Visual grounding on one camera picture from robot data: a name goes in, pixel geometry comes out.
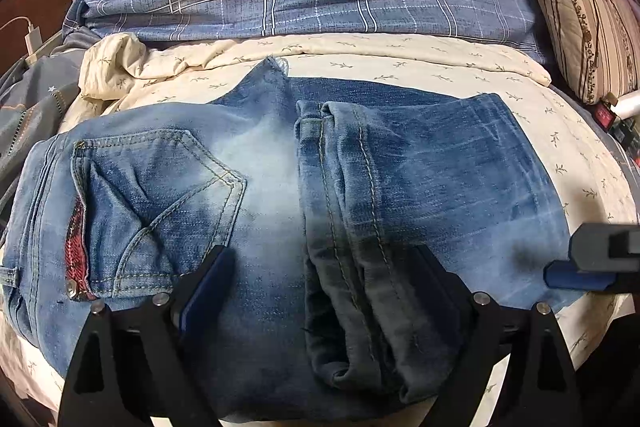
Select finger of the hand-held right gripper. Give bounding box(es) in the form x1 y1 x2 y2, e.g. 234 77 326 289
570 222 640 270
544 259 640 296

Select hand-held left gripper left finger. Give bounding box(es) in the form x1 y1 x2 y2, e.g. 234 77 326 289
59 246 236 427

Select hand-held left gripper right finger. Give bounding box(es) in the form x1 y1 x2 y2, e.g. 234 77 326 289
415 247 583 427

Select faded blue denim pants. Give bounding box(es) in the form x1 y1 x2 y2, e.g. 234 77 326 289
2 57 583 423

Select red and black device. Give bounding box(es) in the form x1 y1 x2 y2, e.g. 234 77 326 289
595 102 619 128

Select white cylinder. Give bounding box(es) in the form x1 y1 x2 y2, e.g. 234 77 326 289
617 91 640 121

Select beige striped floral pillow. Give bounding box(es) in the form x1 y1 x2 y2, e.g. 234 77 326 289
532 0 640 105

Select cream leaf-print bedsheet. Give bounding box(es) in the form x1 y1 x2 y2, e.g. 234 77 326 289
0 32 640 427

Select grey star-print cloth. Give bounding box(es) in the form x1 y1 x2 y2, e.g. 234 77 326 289
0 32 101 210

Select white power strip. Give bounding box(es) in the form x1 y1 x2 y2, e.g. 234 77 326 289
25 33 65 64

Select white charger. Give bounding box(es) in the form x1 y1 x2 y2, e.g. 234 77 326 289
25 24 44 58

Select white charger cable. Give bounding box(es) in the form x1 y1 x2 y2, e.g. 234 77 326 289
0 18 33 36

